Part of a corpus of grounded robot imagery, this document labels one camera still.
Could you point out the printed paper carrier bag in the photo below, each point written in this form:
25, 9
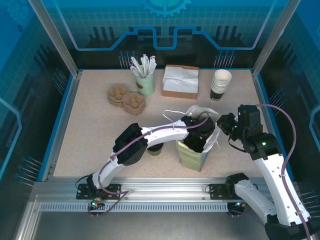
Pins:
190, 160

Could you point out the long aluminium base rail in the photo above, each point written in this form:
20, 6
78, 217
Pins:
162, 187

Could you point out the black printed paper cup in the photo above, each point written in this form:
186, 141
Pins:
215, 96

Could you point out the nested pale paper cups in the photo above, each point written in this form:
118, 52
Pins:
222, 76

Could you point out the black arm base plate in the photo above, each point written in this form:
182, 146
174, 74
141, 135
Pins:
82, 190
216, 191

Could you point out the aluminium frame post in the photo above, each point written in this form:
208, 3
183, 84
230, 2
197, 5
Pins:
58, 37
269, 37

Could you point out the brown cardboard napkin box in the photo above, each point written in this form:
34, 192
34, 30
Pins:
180, 95

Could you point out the pale green paper coffee cup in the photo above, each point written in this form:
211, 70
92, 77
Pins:
155, 153

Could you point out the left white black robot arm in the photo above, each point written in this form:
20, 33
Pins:
162, 133

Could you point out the white paper-wrapped straw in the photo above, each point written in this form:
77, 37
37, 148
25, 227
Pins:
151, 63
133, 69
135, 63
144, 62
154, 67

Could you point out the aluminium side rail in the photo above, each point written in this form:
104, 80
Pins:
258, 85
76, 85

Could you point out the blue printed enclosure panel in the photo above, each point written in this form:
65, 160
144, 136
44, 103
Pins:
20, 75
300, 75
160, 25

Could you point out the small LED circuit board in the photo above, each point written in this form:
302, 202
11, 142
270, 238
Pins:
237, 205
95, 204

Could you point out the white napkin stack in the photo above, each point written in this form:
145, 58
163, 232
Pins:
180, 80

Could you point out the grey metal shelf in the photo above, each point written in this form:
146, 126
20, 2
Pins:
162, 225

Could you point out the pale green straw holder cup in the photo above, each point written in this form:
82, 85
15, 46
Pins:
146, 86

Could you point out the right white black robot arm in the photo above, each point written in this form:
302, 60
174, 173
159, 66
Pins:
275, 180

